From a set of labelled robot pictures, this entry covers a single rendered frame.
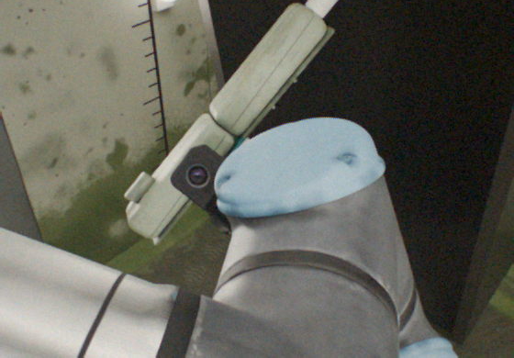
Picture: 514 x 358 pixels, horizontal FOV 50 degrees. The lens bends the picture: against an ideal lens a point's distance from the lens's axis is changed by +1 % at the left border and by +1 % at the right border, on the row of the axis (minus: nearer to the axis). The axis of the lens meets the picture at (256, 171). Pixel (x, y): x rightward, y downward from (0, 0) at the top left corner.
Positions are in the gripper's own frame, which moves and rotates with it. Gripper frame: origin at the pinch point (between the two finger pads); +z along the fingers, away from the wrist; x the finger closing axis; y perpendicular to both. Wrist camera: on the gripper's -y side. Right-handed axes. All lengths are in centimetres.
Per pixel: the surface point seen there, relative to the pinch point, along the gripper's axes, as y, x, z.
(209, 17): 3.3, 12.0, 45.1
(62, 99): -1, -28, 93
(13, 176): -1, -52, 87
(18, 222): 8, -64, 88
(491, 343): 130, -12, 40
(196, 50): 29, 2, 118
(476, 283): 60, 4, 7
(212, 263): 72, -53, 97
